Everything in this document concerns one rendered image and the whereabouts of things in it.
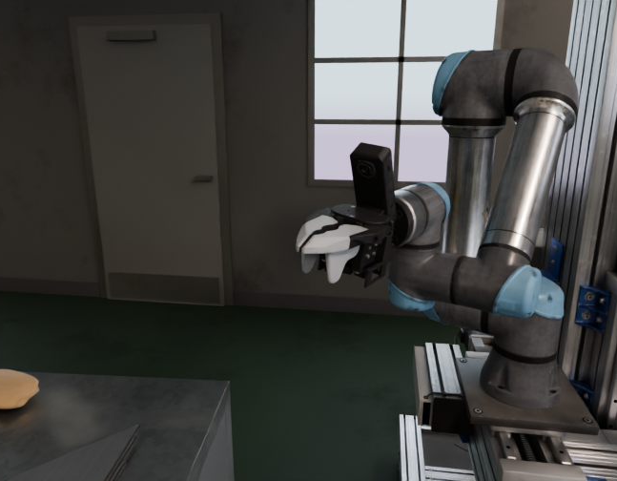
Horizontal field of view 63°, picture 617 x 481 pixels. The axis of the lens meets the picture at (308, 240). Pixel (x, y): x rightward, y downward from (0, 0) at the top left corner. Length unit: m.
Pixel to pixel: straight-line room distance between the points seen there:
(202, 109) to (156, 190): 0.72
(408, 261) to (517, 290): 0.16
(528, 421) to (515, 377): 0.08
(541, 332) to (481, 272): 0.30
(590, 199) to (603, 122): 0.15
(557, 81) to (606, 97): 0.24
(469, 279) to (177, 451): 0.53
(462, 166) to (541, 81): 0.19
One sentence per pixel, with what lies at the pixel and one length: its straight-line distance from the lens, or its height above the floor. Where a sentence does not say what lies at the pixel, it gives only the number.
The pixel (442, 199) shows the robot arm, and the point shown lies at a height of 1.45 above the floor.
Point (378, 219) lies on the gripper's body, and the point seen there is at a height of 1.46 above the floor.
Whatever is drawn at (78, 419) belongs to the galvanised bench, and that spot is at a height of 1.05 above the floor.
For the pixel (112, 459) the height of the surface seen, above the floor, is 1.07.
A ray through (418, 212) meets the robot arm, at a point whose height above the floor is 1.45.
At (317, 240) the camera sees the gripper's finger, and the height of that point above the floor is 1.46.
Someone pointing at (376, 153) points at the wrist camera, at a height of 1.54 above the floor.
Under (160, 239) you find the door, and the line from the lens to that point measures 4.13.
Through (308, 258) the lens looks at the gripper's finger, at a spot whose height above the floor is 1.42.
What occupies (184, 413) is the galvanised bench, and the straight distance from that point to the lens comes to 0.99.
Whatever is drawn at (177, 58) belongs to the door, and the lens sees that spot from 3.90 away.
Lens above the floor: 1.60
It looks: 16 degrees down
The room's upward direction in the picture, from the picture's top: straight up
